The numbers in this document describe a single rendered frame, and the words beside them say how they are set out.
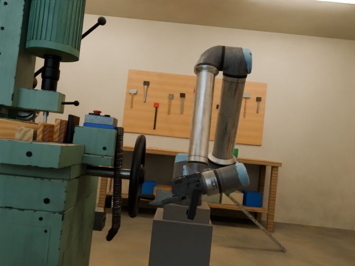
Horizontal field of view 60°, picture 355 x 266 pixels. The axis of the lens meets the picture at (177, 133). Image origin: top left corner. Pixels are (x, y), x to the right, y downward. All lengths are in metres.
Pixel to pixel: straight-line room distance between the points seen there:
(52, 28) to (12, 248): 0.68
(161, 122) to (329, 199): 2.62
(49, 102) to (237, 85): 0.82
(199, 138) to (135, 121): 3.18
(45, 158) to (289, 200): 4.15
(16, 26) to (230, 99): 0.92
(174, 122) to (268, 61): 1.61
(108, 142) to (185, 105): 3.43
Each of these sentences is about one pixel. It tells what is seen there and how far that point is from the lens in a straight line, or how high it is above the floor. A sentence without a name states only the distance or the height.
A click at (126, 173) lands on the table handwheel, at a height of 0.81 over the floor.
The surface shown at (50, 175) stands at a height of 0.81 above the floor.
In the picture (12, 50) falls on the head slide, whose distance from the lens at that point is 1.17.
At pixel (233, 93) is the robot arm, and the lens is 1.48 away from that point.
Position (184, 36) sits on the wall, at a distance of 4.67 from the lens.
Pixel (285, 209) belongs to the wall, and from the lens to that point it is 4.72.
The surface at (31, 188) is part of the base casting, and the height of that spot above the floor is 0.77.
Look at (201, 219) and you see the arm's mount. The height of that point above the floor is 0.57.
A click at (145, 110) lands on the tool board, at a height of 1.38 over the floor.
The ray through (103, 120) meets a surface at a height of 0.99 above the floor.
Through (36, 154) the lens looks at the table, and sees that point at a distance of 0.84.
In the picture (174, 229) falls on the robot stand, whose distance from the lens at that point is 1.59.
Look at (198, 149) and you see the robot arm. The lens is 1.27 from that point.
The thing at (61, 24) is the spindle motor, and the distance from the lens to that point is 1.14.
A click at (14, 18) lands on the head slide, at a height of 1.29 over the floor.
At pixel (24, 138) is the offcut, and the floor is 0.91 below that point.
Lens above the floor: 0.93
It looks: 2 degrees up
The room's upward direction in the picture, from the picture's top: 6 degrees clockwise
